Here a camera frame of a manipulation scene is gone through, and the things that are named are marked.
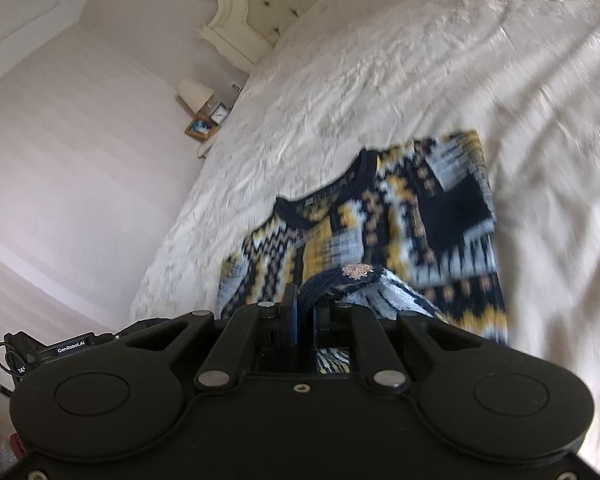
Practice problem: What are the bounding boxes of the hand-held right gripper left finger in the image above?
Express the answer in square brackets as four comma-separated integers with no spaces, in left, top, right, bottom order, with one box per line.
[122,282,302,392]

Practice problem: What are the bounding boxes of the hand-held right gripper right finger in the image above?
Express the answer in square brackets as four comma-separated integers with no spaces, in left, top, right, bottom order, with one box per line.
[311,302,487,394]

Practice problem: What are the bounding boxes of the patterned knit sweater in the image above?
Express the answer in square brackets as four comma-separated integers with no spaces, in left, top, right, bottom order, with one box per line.
[215,130,510,376]

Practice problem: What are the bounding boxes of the person's left forearm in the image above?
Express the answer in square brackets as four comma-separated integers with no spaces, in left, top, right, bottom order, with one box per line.
[0,432,27,480]

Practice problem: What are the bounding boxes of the cream table lamp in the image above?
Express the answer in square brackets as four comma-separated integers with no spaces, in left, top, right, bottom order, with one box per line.
[176,79,215,113]

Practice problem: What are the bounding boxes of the white embroidered bedspread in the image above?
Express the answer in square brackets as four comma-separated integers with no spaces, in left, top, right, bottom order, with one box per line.
[130,0,600,476]

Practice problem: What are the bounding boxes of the cream tufted headboard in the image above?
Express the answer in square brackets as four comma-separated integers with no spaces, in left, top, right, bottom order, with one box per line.
[197,0,343,69]

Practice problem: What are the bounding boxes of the black cable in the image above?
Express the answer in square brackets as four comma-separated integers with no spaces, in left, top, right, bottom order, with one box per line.
[0,341,27,377]

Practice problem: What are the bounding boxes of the wooden picture frame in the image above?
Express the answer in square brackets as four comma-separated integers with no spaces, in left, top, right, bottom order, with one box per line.
[184,117,220,140]

